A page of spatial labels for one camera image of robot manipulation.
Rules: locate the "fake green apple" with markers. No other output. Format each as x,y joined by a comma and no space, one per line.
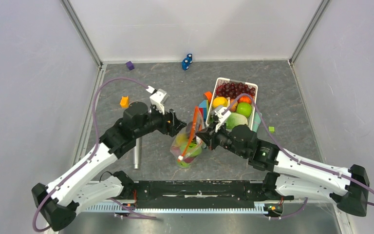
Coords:
244,108

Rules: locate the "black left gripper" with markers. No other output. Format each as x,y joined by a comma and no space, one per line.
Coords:
171,127

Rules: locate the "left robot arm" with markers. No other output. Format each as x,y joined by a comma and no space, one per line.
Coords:
60,201

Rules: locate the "red blue toy block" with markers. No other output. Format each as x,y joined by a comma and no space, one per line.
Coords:
203,107

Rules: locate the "white plastic basket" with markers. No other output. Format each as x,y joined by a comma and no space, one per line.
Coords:
232,103

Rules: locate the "blue toy car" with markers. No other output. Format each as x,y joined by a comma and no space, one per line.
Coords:
187,61

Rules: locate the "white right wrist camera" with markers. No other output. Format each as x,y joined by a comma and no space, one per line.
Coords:
220,115

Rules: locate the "fake orange pumpkin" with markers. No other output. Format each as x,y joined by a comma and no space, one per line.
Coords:
245,98

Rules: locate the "fake yellow lemon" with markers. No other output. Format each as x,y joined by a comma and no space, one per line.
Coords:
219,101

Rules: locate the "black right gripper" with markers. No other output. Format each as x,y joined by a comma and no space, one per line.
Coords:
212,136

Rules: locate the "clear zip top bag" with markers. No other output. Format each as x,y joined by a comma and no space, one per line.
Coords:
186,144

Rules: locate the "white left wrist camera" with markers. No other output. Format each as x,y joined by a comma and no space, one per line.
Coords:
157,98

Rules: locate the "purple fake sweet potato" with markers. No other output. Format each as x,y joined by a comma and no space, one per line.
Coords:
188,160

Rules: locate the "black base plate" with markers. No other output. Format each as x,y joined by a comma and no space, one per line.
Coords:
198,194

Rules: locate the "dark red fake grapes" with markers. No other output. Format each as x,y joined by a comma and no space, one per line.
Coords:
233,89

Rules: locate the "orange toy block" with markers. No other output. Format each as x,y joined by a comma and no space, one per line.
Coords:
124,102

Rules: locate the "silver metal cylinder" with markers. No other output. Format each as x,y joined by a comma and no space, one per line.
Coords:
137,152

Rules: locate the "purple toy cube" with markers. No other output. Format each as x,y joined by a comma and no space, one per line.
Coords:
130,65

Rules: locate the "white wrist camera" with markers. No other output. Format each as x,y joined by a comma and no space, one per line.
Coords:
220,115
157,98

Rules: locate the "orange toy cup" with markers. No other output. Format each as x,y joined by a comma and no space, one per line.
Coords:
208,96

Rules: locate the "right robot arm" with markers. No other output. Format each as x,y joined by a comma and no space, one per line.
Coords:
291,175

